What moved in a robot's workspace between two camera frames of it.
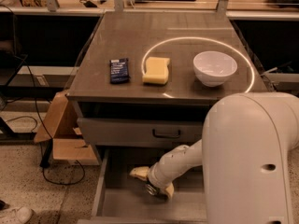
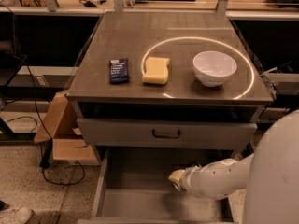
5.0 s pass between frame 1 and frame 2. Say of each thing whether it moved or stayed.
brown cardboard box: stayed
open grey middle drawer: stayed
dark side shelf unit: stayed
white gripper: moved
